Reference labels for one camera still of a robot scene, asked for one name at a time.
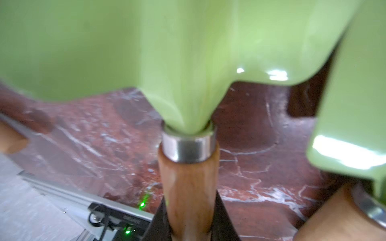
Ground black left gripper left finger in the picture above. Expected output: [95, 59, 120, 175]
[141, 198, 172, 241]

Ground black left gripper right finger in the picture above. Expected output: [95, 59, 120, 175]
[211, 192, 241, 241]

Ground light green square shovel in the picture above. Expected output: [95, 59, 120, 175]
[0, 0, 362, 241]

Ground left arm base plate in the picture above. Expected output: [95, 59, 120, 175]
[88, 202, 150, 241]

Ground aluminium frame rail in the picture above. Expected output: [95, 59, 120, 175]
[1, 155, 153, 241]

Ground light green shovel wooden handle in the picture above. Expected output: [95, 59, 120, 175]
[294, 0, 386, 241]

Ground green rake wooden handle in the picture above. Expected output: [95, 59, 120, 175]
[1, 121, 29, 155]

